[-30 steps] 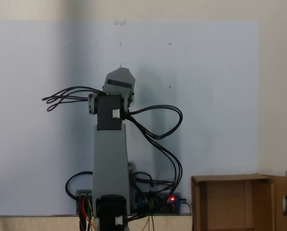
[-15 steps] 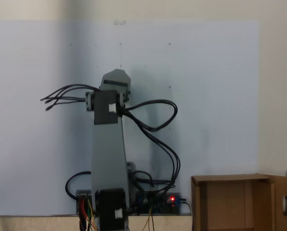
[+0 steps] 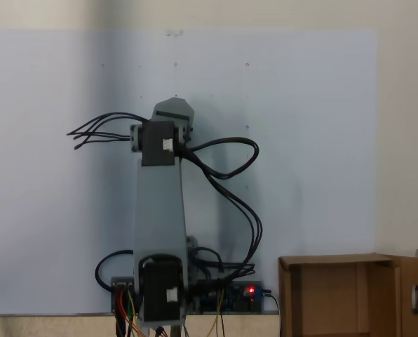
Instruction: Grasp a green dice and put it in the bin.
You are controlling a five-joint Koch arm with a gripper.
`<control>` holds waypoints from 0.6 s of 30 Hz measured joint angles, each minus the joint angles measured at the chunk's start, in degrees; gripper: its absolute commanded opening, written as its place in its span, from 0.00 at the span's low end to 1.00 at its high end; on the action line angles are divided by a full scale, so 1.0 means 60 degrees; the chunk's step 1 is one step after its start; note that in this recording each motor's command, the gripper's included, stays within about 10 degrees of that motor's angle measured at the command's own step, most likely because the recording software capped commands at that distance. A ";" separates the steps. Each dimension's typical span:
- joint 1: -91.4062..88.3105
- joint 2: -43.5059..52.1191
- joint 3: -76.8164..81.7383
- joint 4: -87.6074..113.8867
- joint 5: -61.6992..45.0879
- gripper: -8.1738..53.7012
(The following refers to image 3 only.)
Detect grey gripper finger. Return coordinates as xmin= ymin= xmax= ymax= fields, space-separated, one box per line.
xmin=151 ymin=98 xmax=195 ymax=115

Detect circuit board with red LED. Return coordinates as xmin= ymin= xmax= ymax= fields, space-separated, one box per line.
xmin=194 ymin=280 xmax=266 ymax=313

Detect open cardboard box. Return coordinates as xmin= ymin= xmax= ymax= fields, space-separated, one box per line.
xmin=278 ymin=253 xmax=418 ymax=337

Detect black servo cable bundle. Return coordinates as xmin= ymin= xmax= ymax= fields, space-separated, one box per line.
xmin=180 ymin=137 xmax=263 ymax=282
xmin=66 ymin=112 xmax=150 ymax=151

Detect circuit board with jumper wires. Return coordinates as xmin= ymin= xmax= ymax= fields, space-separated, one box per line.
xmin=111 ymin=276 xmax=145 ymax=313

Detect yellow wire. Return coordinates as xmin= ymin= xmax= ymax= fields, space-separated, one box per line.
xmin=211 ymin=291 xmax=227 ymax=337

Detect coloured jumper wires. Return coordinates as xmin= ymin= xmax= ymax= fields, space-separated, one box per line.
xmin=113 ymin=289 xmax=143 ymax=337

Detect black power cable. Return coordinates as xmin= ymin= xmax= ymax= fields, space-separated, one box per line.
xmin=263 ymin=288 xmax=283 ymax=337

